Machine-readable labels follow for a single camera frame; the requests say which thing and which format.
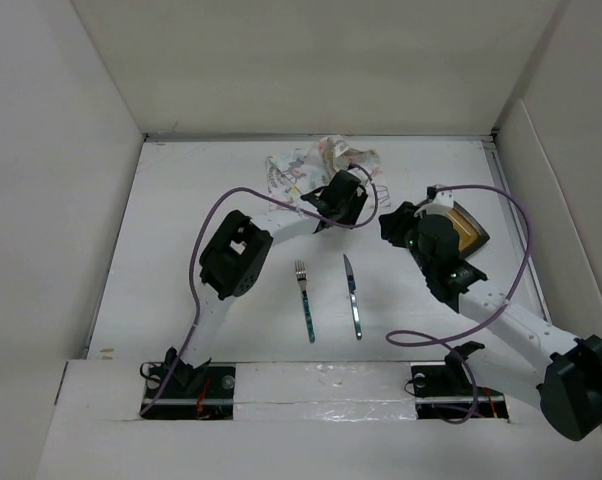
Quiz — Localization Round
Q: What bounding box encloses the green-handled steel knife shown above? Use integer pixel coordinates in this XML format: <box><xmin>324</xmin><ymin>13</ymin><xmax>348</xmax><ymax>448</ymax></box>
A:
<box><xmin>343</xmin><ymin>254</ymin><xmax>362</xmax><ymax>341</ymax></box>

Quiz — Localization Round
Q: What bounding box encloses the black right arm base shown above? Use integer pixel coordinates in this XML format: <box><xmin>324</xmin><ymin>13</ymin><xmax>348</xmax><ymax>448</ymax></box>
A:
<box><xmin>404</xmin><ymin>341</ymin><xmax>509</xmax><ymax>424</ymax></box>

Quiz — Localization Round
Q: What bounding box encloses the green-handled steel fork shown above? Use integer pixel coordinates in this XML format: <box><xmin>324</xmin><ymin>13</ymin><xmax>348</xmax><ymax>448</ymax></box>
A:
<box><xmin>295</xmin><ymin>260</ymin><xmax>316</xmax><ymax>344</ymax></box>

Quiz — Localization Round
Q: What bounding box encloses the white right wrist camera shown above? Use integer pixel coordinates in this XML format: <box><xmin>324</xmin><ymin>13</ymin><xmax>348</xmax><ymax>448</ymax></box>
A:
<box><xmin>414</xmin><ymin>184</ymin><xmax>455</xmax><ymax>218</ymax></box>

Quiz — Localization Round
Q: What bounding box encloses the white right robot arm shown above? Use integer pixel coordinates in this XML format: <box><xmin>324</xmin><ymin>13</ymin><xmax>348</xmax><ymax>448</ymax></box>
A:
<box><xmin>379</xmin><ymin>202</ymin><xmax>602</xmax><ymax>441</ymax></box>

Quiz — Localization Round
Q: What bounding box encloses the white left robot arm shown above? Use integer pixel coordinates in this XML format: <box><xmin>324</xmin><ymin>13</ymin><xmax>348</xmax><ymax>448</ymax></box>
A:
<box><xmin>169</xmin><ymin>170</ymin><xmax>373</xmax><ymax>397</ymax></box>

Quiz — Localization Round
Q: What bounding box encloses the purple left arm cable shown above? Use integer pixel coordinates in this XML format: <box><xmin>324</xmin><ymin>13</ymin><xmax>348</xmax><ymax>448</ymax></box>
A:
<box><xmin>140</xmin><ymin>162</ymin><xmax>380</xmax><ymax>416</ymax></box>

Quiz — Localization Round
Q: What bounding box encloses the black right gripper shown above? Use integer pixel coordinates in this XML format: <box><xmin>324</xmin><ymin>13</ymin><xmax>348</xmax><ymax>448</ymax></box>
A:
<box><xmin>379</xmin><ymin>200</ymin><xmax>438</xmax><ymax>277</ymax></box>

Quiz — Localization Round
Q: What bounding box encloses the floral animal print napkin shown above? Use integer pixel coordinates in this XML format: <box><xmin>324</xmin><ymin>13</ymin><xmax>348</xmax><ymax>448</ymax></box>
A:
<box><xmin>265</xmin><ymin>135</ymin><xmax>392</xmax><ymax>210</ymax></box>

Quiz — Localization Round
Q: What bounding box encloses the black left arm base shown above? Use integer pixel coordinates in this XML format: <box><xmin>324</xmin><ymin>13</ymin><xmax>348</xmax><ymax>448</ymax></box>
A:
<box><xmin>139</xmin><ymin>348</ymin><xmax>236</xmax><ymax>421</ymax></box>

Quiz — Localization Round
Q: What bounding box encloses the square black amber plate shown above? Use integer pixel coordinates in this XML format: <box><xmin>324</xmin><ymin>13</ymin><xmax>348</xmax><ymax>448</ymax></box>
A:
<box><xmin>446</xmin><ymin>202</ymin><xmax>490</xmax><ymax>259</ymax></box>

